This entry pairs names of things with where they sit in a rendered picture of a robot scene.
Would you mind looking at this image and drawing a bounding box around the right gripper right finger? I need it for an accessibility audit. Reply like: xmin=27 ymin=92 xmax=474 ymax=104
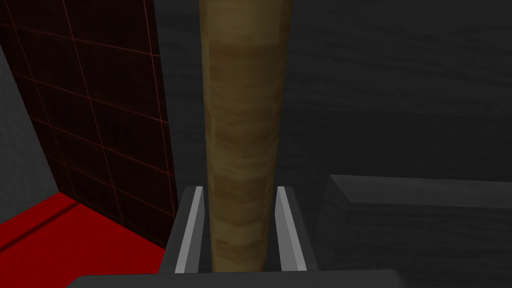
xmin=275 ymin=185 xmax=320 ymax=273

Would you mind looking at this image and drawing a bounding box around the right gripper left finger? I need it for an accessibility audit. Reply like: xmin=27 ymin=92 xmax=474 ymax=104
xmin=158 ymin=185 xmax=206 ymax=275

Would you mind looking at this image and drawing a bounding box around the tan wooden bar handle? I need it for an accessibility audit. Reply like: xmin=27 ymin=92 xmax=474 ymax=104
xmin=198 ymin=0 xmax=293 ymax=274

